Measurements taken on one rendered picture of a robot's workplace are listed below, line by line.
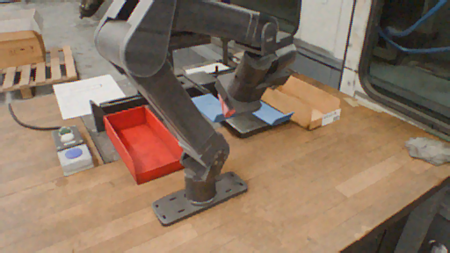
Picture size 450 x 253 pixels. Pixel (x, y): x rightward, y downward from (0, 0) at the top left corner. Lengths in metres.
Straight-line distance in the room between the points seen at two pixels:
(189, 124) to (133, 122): 0.43
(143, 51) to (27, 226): 0.45
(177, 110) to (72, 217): 0.33
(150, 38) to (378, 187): 0.58
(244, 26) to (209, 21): 0.07
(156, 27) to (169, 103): 0.13
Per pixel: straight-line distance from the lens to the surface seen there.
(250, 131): 0.89
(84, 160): 0.83
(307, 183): 0.76
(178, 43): 0.93
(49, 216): 0.75
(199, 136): 0.57
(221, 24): 0.54
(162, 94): 0.49
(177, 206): 0.68
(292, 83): 1.13
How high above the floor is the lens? 1.38
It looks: 31 degrees down
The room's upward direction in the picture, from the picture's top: straight up
